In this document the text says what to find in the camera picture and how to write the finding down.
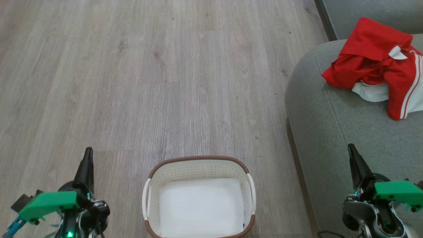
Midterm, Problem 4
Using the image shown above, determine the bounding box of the white basket brown rim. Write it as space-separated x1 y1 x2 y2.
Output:
142 155 256 238

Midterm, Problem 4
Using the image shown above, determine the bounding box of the red white striped garment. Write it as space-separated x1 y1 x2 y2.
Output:
322 46 423 121

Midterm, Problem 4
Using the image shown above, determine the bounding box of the grey sofa adjoining section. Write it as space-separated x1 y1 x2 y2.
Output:
316 0 423 41

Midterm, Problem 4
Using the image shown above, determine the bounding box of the blue left camera cable plug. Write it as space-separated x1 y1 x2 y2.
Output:
2 217 27 238

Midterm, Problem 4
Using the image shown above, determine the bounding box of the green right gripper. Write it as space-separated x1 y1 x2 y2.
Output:
347 143 423 213

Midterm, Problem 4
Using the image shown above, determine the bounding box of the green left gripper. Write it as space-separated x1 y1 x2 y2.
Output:
19 147 96 224

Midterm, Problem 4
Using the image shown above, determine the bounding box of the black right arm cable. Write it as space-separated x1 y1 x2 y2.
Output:
317 230 345 238

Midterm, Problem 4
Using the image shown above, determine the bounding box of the grey sofa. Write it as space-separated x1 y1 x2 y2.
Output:
285 33 423 238

